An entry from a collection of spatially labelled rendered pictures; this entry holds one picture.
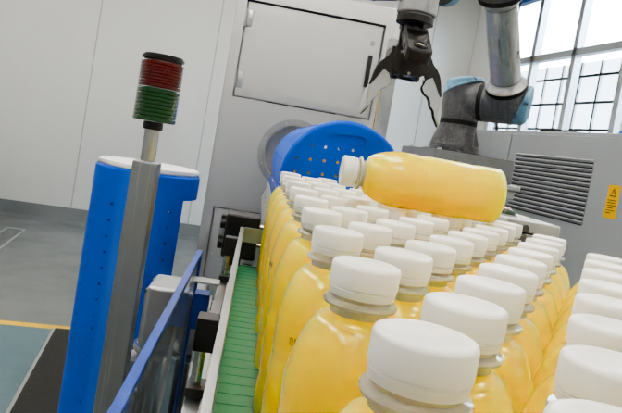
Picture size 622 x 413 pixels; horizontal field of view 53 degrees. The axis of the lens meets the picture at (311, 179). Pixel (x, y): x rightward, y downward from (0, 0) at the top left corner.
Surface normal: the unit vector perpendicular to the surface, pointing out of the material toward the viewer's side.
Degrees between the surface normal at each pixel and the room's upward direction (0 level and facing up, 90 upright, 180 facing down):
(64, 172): 90
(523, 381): 69
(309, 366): 76
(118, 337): 90
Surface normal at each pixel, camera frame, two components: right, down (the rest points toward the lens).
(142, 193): 0.08, 0.07
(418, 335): 0.17, -0.98
